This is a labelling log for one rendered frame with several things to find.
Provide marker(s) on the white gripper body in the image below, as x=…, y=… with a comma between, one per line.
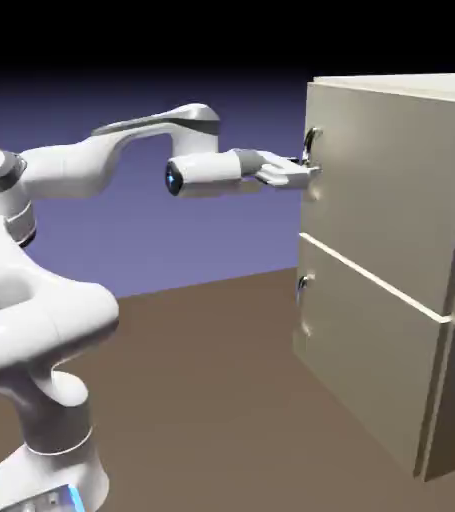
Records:
x=287, y=174

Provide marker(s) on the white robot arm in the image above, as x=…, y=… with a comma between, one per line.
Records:
x=43, y=316

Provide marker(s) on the large beige cabinet door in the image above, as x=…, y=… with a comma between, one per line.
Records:
x=387, y=192

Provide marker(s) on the beige painted cabinet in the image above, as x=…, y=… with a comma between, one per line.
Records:
x=391, y=240

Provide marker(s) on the small beige cabinet door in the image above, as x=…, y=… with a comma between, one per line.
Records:
x=363, y=352

